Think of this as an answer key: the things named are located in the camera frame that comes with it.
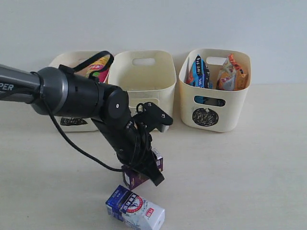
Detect blue white milk carton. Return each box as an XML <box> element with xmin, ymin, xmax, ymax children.
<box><xmin>106</xmin><ymin>185</ymin><xmax>165</xmax><ymax>230</ymax></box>

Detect cream bin square mark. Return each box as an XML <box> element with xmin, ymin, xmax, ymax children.
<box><xmin>107</xmin><ymin>50</ymin><xmax>177</xmax><ymax>117</ymax></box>

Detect orange snack bag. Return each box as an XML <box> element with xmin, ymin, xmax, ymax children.
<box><xmin>216</xmin><ymin>53</ymin><xmax>248</xmax><ymax>91</ymax></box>

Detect blue black snack bag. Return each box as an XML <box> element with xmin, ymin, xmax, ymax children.
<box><xmin>185</xmin><ymin>55</ymin><xmax>213</xmax><ymax>89</ymax></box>

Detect cream bin triangle mark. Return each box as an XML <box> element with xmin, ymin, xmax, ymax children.
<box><xmin>50</xmin><ymin>51</ymin><xmax>113</xmax><ymax>133</ymax></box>

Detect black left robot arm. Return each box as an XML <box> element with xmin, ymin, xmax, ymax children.
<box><xmin>0</xmin><ymin>65</ymin><xmax>173</xmax><ymax>185</ymax></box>

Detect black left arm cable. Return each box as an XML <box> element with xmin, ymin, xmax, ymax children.
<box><xmin>40</xmin><ymin>50</ymin><xmax>135</xmax><ymax>173</ymax></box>

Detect cream bin circle mark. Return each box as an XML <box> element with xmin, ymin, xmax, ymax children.
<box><xmin>179</xmin><ymin>48</ymin><xmax>251</xmax><ymax>133</ymax></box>

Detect purple drink carton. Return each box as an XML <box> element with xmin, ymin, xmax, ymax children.
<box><xmin>122</xmin><ymin>148</ymin><xmax>164</xmax><ymax>190</ymax></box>

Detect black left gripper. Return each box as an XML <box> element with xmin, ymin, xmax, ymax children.
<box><xmin>117</xmin><ymin>102</ymin><xmax>173</xmax><ymax>186</ymax></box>

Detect pink Lays chips can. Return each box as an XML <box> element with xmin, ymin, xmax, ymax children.
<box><xmin>85</xmin><ymin>55</ymin><xmax>110</xmax><ymax>82</ymax></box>

